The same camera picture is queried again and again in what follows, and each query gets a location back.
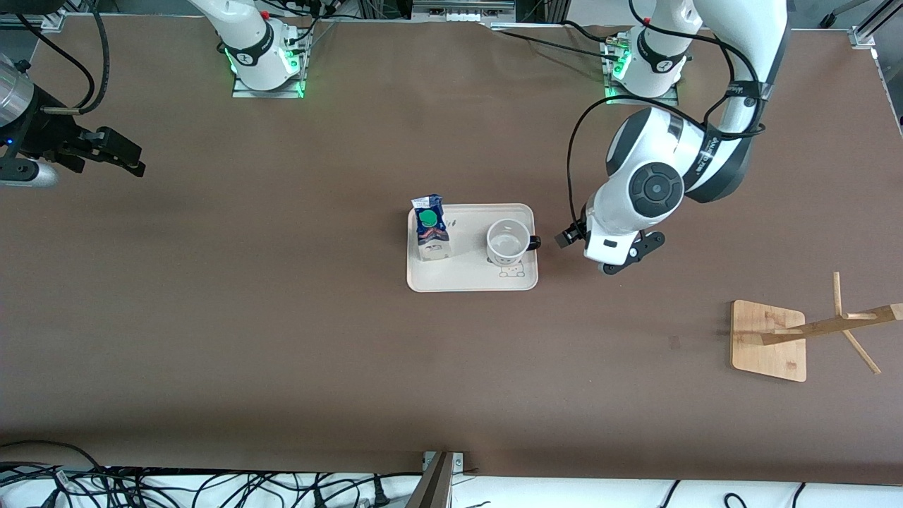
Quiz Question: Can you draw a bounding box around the white smiley mug black handle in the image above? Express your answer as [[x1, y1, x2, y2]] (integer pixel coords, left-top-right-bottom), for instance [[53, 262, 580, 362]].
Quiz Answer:
[[486, 219, 542, 267]]

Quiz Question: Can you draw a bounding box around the blue white milk carton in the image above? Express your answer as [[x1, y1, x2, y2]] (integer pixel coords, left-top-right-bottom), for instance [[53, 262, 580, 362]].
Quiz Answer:
[[411, 194, 452, 262]]

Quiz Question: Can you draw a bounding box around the cream rabbit print tray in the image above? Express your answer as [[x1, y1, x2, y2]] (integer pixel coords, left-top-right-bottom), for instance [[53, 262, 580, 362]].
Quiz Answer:
[[406, 203, 539, 293]]

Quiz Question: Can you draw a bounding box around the wooden mug rack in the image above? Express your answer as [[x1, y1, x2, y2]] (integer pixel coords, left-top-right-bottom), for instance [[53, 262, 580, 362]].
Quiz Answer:
[[731, 272, 903, 382]]

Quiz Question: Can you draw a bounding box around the grey metal beam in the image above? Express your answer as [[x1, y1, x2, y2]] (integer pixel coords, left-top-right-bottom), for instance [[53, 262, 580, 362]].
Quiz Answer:
[[406, 452, 456, 508]]

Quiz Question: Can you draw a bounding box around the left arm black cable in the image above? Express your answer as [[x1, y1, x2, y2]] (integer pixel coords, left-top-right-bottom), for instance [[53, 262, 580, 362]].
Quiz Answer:
[[566, 0, 770, 226]]

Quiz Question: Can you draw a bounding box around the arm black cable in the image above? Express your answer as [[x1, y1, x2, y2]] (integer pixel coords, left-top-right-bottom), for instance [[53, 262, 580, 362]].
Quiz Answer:
[[14, 0, 111, 115], [566, 0, 770, 226]]

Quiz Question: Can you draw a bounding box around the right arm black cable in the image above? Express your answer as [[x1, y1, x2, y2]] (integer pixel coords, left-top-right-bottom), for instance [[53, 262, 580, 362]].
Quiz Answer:
[[14, 0, 111, 115]]

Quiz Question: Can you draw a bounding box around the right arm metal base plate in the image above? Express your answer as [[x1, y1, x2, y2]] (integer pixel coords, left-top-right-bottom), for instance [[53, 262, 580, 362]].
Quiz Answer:
[[233, 21, 305, 98]]

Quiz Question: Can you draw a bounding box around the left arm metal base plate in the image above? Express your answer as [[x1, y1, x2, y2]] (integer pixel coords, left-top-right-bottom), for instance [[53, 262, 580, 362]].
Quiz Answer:
[[603, 35, 679, 107]]

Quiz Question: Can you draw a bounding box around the black table cable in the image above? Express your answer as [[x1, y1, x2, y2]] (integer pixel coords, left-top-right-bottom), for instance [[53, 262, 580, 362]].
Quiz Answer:
[[490, 30, 611, 59], [561, 20, 625, 44]]

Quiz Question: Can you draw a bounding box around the aluminium frame with power strip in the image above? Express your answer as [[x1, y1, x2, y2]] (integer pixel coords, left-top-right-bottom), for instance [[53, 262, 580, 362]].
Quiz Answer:
[[413, 0, 516, 23]]

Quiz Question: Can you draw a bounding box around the small metal bracket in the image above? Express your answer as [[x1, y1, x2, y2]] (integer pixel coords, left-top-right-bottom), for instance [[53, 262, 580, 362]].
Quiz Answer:
[[422, 450, 465, 472]]

